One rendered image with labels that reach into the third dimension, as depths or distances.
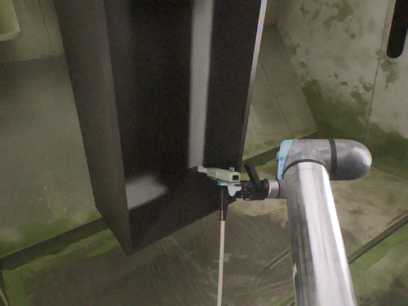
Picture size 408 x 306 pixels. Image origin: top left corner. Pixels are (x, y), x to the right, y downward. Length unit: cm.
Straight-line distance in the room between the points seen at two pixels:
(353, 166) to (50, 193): 178
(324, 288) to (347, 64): 249
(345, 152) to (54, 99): 190
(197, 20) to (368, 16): 166
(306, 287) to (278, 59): 278
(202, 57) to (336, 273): 115
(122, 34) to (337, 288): 110
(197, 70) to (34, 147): 119
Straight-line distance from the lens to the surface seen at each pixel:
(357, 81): 299
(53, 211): 224
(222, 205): 139
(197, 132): 176
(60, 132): 232
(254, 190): 142
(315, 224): 75
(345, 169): 95
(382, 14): 285
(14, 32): 215
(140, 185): 174
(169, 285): 189
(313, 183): 83
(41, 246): 225
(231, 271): 192
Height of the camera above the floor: 142
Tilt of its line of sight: 26 degrees down
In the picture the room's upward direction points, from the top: 4 degrees counter-clockwise
